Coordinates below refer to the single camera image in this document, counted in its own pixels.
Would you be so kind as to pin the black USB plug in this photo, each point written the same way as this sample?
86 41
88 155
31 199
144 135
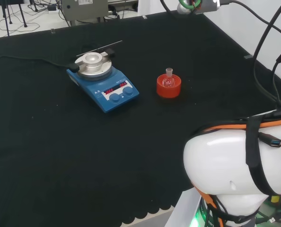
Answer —
273 142

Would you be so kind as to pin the clear round-bottom flask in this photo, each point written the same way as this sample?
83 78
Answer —
169 72

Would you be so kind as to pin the blue base heater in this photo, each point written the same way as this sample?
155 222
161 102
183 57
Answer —
116 91

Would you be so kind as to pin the black bench cloth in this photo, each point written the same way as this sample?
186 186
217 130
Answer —
60 142

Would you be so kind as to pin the black tripod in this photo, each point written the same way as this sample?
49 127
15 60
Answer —
23 16

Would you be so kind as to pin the grey metal cabinet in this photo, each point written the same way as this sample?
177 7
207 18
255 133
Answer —
83 9

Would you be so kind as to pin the thin metal rod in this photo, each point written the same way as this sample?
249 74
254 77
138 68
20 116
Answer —
107 45

